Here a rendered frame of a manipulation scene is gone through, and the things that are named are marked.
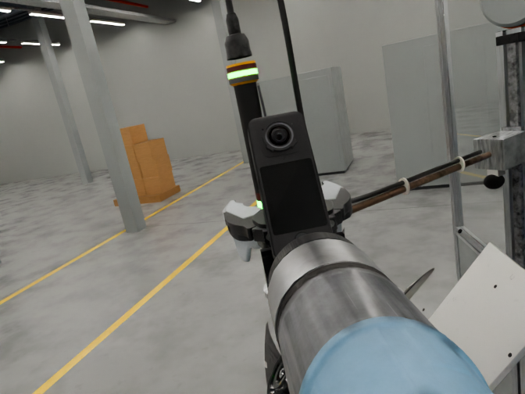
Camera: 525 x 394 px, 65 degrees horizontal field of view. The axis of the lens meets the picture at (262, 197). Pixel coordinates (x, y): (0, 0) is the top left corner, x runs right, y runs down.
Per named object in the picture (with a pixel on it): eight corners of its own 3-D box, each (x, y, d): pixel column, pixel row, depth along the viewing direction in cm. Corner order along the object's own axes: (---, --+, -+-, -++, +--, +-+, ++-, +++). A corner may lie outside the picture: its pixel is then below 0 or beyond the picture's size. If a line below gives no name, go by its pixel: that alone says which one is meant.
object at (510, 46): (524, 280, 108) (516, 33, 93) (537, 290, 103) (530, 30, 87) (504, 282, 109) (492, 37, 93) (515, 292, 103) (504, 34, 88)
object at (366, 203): (485, 157, 92) (485, 151, 92) (491, 157, 91) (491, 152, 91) (292, 235, 68) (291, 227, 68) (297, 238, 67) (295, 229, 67)
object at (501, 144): (500, 161, 100) (498, 127, 98) (530, 162, 94) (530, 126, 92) (475, 171, 96) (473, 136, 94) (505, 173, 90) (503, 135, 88)
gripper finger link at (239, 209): (214, 255, 47) (257, 277, 39) (202, 205, 45) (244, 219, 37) (237, 245, 48) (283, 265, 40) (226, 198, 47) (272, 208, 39)
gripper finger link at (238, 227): (213, 231, 41) (261, 250, 33) (210, 216, 40) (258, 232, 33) (253, 216, 43) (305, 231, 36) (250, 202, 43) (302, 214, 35)
